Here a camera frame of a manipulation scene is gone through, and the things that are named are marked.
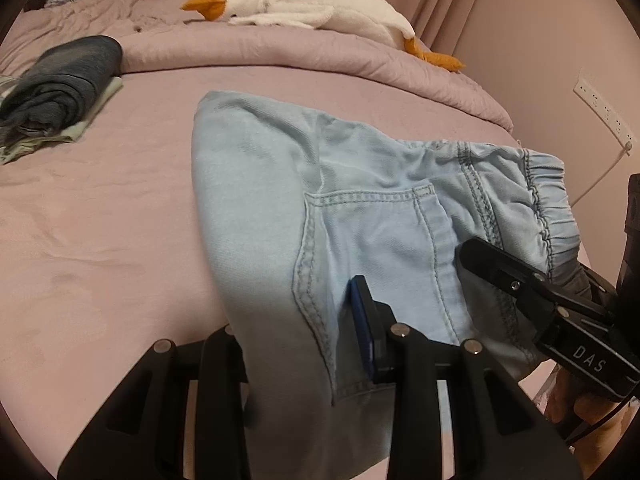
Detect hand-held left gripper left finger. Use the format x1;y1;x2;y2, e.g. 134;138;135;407
57;325;251;480

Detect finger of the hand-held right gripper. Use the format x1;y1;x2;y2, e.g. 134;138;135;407
457;237;616;332
575;260;620;311

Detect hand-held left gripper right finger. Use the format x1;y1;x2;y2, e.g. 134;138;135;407
347;275;583;480

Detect light blue denim pants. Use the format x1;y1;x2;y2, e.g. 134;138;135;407
192;91;583;480

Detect person's right hand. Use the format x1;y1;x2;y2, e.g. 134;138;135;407
547;364;627;443

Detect pink bed sheet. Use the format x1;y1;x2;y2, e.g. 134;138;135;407
0;67;581;480

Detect white power strip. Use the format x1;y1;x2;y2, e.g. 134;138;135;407
573;77;635;139

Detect pink curtain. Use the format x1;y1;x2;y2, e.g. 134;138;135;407
367;0;493;57

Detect pink quilt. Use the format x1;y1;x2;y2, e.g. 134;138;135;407
0;0;516;133

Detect folded pale green garment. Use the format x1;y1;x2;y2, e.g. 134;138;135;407
0;76;124;166

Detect white goose plush toy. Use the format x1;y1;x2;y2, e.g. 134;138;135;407
181;0;466;72

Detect folded dark blue jeans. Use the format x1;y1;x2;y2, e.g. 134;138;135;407
0;35;124;143

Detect white power cable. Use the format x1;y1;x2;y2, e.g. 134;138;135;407
570;139;635;207

